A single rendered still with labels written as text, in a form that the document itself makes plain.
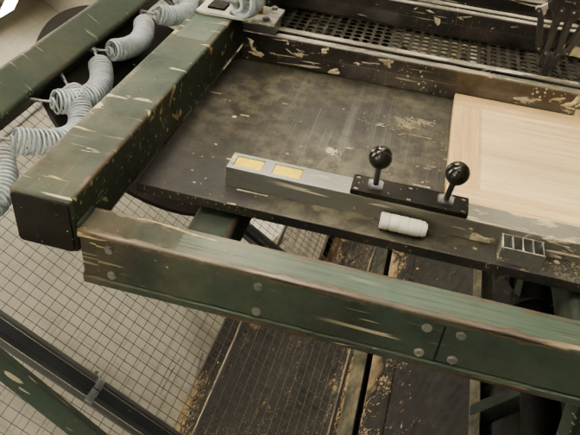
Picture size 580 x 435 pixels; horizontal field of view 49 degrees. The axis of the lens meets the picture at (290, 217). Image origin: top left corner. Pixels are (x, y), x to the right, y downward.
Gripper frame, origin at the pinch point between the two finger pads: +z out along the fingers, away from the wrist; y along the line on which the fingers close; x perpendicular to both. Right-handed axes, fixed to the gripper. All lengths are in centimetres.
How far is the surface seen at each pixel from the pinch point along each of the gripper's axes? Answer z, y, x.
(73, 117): 25, 108, 23
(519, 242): 6, 6, 59
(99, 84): 24, 109, 7
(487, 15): 1.6, 13.0, -32.2
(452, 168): -7, 20, 62
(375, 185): 2, 31, 57
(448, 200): 2, 19, 57
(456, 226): 6, 16, 59
